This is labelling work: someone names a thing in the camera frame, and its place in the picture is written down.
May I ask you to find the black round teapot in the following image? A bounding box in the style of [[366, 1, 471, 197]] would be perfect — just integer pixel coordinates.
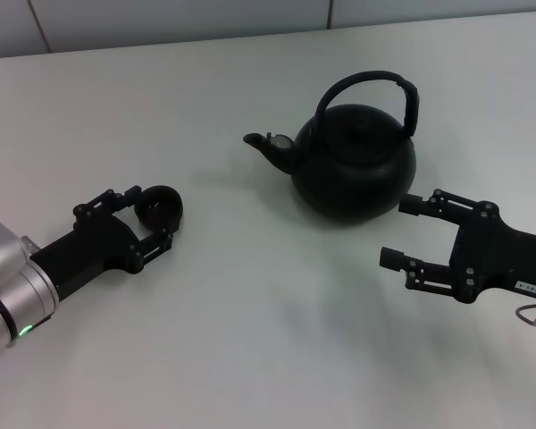
[[242, 69, 419, 226]]

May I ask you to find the small black teacup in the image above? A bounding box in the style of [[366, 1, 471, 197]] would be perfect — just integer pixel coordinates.
[[135, 184, 184, 233]]

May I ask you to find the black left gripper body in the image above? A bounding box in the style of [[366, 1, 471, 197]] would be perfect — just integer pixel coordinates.
[[29, 204, 145, 305]]

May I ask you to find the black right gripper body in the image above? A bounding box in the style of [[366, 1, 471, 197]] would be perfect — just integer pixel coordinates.
[[448, 201, 536, 306]]

